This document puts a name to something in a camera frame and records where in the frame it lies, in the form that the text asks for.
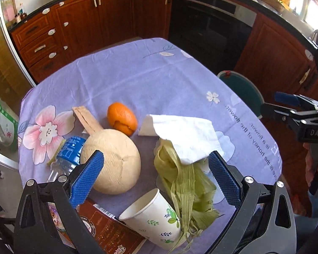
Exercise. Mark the white and green bag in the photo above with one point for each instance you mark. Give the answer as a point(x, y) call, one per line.
point(0, 121)

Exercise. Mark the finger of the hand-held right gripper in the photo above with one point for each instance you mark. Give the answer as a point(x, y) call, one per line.
point(275, 109)
point(286, 98)

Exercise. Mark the white paper napkin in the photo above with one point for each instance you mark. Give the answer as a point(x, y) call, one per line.
point(185, 135)

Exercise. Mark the reddish brown printed packet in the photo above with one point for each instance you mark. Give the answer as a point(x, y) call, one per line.
point(111, 232)

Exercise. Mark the white printed paper cup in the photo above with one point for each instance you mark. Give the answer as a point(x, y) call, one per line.
point(151, 217)

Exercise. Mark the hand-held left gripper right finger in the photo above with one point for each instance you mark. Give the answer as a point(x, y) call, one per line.
point(224, 180)

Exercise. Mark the teal trash bin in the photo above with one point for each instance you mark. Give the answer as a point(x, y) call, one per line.
point(243, 87)

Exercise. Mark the tall wooden cabinet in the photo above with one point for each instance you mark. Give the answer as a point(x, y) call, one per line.
point(275, 55)

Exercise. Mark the built-in black oven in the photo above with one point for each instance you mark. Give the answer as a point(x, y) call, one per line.
point(212, 23)

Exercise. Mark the purple floral tablecloth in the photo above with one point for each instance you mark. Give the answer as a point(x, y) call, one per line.
point(148, 79)

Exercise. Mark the sliding glass door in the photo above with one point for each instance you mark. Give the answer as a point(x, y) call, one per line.
point(2, 58)

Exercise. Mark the brown cardboard strip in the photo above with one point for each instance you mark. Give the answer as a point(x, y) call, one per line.
point(86, 120)

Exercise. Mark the orange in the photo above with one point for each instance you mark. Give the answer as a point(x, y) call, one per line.
point(122, 117)

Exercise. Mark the person's right hand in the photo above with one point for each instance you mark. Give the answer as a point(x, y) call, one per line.
point(307, 161)

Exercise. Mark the trimmed beige coconut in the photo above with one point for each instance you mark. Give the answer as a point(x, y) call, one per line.
point(114, 161)

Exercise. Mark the plastic bottle with blue label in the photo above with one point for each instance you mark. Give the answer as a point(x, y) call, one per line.
point(69, 152)

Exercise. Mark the green corn husks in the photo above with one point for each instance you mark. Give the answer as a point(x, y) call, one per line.
point(185, 185)

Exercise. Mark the wooden cabinet with drawers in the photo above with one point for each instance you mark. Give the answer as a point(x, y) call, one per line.
point(82, 31)

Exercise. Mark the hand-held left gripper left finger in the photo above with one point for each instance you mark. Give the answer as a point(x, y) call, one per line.
point(87, 177)

